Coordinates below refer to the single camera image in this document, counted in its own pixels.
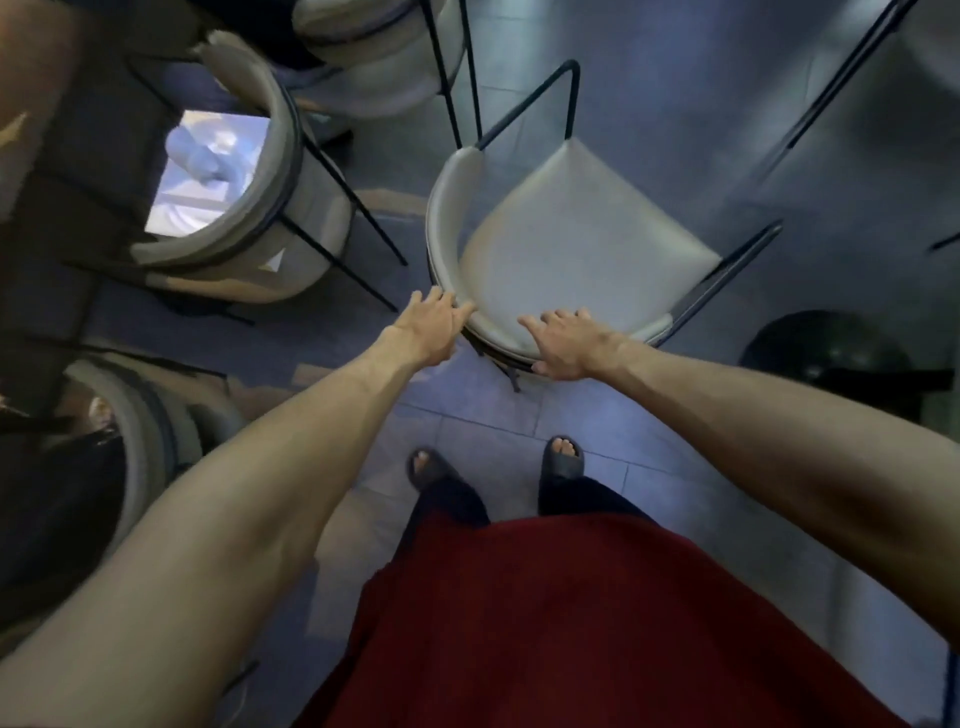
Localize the dark trousers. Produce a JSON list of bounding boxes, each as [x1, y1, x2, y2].
[[397, 476, 654, 556]]

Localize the person's right forearm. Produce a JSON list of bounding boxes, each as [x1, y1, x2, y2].
[[611, 337, 960, 646]]

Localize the person's right hand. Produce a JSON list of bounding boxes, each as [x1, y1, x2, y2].
[[517, 307, 631, 382]]

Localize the right black sandal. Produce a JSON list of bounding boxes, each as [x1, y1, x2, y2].
[[538, 434, 586, 489]]

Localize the person's left forearm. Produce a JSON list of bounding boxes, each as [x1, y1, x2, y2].
[[0, 337, 421, 728]]

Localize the beige chair with black frame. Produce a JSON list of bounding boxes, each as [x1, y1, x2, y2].
[[423, 59, 787, 395], [749, 0, 960, 181], [290, 0, 485, 150], [63, 28, 412, 315], [0, 350, 253, 661]]

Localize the black sandal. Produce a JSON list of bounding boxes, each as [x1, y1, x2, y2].
[[404, 447, 470, 493], [538, 434, 586, 489]]

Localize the dark red shirt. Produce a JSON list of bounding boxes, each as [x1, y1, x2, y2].
[[296, 513, 913, 728]]

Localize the left black sandal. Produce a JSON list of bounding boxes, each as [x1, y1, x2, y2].
[[404, 447, 470, 493]]

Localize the pale blue plastic bag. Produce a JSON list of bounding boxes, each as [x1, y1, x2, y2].
[[144, 108, 273, 239]]

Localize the person's left hand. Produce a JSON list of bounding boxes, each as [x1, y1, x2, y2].
[[382, 284, 478, 370]]

